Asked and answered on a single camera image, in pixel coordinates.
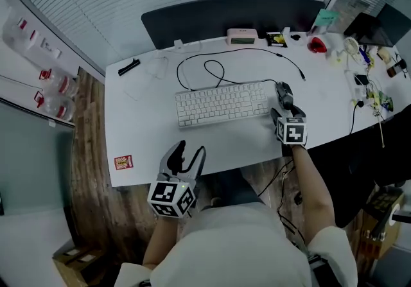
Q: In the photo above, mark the brown cardboard box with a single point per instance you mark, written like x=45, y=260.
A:
x=78, y=263

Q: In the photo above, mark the red and yellow sticker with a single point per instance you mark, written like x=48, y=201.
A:
x=123, y=162

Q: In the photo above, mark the red round object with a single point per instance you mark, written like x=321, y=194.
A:
x=318, y=45

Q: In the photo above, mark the white keyboard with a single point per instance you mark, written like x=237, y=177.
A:
x=221, y=104

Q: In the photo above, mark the person's right forearm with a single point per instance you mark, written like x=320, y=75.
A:
x=313, y=192

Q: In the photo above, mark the person's left forearm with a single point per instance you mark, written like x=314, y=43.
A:
x=162, y=240

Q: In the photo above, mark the grey cabinet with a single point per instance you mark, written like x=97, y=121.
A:
x=32, y=157

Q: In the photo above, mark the white thin stick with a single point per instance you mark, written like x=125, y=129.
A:
x=381, y=133

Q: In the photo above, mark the dark desk divider panel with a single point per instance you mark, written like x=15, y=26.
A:
x=224, y=19

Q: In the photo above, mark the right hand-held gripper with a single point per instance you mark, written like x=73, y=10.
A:
x=293, y=131

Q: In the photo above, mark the dark monitor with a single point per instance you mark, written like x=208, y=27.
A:
x=396, y=24

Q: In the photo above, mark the person's white shirt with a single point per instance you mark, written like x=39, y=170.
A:
x=234, y=247

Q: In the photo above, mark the black laptop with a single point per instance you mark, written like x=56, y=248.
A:
x=369, y=30

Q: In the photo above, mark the white charger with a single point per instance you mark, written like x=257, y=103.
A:
x=180, y=45

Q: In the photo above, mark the clear bottle with red label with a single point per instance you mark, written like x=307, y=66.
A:
x=62, y=81
x=57, y=106

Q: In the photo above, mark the small black box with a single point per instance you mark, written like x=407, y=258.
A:
x=361, y=79

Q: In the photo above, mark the green paper sheet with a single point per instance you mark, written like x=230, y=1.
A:
x=326, y=18

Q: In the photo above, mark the black computer mouse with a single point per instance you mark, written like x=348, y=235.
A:
x=284, y=87

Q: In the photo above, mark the small white desk fan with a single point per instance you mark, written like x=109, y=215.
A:
x=351, y=45

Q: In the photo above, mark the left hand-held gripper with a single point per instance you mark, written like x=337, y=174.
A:
x=167, y=194

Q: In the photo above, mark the white phone stand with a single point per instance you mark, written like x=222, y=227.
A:
x=286, y=33

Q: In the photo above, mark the black card with yellow print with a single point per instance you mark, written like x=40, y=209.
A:
x=276, y=39

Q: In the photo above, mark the brown small bottle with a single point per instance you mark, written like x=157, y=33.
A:
x=394, y=70

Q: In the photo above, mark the pink digital clock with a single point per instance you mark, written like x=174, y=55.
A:
x=241, y=36

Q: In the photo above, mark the white power strip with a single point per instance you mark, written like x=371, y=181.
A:
x=354, y=86

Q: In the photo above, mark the person's dark trousers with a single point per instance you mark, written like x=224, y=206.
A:
x=231, y=186

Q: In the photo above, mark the pack of clear plastic bottles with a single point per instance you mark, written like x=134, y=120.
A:
x=29, y=38

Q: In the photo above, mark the black office chair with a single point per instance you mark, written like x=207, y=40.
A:
x=353, y=167

